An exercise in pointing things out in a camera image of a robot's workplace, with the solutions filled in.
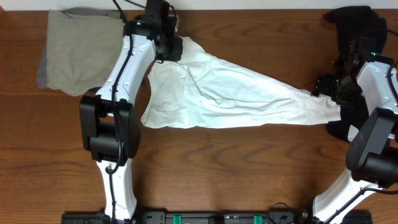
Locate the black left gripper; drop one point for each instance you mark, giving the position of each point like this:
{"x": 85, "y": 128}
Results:
{"x": 176, "y": 53}

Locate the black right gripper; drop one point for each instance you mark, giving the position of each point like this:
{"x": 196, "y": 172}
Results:
{"x": 323, "y": 85}

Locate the white printed t-shirt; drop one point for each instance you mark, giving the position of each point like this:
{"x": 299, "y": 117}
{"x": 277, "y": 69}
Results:
{"x": 206, "y": 91}

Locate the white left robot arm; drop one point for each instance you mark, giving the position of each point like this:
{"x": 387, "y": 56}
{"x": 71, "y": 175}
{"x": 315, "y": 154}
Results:
{"x": 109, "y": 125}

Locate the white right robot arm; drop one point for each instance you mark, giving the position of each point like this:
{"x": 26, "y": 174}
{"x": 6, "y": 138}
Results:
{"x": 371, "y": 164}

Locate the black logo t-shirt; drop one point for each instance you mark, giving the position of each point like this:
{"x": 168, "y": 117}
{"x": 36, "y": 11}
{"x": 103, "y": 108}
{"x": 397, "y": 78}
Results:
{"x": 352, "y": 23}

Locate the khaki folded garment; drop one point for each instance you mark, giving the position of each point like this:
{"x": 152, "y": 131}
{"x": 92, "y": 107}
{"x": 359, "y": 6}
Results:
{"x": 81, "y": 51}

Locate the grey folded garment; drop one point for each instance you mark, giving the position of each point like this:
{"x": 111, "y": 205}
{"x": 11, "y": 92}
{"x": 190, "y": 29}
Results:
{"x": 41, "y": 75}

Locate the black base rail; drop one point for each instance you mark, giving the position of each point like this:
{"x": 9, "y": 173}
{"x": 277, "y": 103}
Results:
{"x": 276, "y": 215}

